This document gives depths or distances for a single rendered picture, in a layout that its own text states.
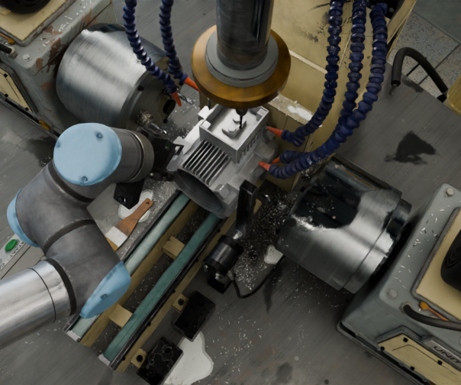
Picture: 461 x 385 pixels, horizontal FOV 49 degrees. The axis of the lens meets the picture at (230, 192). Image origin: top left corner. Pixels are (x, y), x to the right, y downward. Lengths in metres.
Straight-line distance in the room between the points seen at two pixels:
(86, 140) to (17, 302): 0.24
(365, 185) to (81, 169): 0.56
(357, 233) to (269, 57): 0.37
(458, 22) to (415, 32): 0.76
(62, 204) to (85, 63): 0.46
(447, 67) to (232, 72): 1.49
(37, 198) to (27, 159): 0.71
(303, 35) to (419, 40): 1.24
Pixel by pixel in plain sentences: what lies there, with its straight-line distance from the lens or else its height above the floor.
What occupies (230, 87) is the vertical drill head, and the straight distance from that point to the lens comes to 0.90.
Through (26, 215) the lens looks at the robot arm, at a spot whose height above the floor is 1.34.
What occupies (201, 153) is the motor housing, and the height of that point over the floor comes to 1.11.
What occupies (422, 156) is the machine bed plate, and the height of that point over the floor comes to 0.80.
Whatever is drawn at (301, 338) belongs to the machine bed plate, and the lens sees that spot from 1.30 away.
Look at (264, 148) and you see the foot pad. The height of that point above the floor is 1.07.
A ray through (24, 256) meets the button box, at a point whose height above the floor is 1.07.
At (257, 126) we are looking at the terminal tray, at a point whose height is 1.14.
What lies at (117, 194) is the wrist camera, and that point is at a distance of 0.99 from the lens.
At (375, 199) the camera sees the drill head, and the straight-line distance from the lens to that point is 1.03.
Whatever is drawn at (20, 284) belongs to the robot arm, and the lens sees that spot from 0.74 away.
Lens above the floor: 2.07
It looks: 67 degrees down
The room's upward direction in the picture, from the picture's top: 4 degrees clockwise
